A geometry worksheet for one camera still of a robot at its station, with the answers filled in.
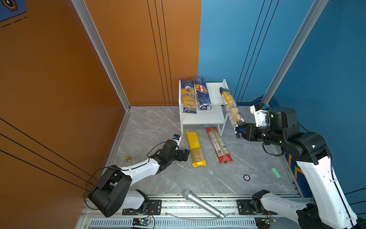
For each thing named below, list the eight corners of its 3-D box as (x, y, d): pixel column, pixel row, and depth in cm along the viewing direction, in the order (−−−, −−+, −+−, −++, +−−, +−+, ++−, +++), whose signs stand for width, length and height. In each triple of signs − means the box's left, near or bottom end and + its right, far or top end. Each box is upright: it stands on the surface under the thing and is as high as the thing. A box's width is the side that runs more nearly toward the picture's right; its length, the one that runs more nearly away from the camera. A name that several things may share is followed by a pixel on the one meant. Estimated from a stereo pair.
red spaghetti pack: (220, 164, 91) (221, 162, 88) (206, 130, 107) (207, 128, 104) (232, 161, 92) (233, 159, 89) (216, 128, 108) (217, 125, 106)
